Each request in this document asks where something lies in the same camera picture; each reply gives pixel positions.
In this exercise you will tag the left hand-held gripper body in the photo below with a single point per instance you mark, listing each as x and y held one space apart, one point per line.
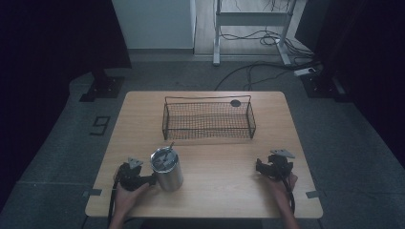
130 177

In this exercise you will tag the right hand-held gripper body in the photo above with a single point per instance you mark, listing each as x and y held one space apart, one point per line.
279 167

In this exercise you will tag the silver metal tumbler with lid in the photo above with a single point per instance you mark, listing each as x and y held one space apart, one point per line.
166 168

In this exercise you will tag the person's right hand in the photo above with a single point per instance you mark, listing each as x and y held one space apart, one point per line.
282 186

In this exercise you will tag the person's left hand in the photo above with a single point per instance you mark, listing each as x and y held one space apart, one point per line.
127 199

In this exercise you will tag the grey tape piece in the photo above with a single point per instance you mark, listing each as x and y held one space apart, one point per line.
312 194
92 192

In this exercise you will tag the black round table grommet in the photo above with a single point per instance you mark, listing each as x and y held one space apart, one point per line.
235 103

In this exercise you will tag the black floor stand base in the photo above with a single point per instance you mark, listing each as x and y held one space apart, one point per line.
321 84
103 87

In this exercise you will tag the white power strip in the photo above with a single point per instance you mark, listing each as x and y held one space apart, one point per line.
304 71

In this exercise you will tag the dark curtain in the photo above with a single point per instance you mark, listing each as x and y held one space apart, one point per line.
57 38
359 63

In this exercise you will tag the white metal desk frame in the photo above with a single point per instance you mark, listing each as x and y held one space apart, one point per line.
251 22

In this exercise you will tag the white wall panel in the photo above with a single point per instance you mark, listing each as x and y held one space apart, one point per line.
156 24

